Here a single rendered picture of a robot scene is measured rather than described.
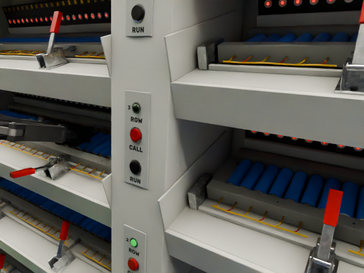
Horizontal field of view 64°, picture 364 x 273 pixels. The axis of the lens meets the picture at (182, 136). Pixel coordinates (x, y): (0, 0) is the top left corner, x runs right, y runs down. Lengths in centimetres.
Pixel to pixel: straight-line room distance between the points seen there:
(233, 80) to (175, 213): 19
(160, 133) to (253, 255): 17
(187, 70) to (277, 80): 11
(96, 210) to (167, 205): 15
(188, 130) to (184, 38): 11
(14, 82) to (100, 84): 23
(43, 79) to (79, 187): 18
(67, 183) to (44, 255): 21
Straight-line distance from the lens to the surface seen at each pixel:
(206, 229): 38
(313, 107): 28
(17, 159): 67
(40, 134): 48
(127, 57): 38
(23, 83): 58
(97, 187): 50
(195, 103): 33
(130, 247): 44
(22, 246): 74
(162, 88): 34
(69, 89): 48
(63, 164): 56
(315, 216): 38
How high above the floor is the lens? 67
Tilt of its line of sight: 13 degrees down
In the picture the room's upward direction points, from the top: 3 degrees clockwise
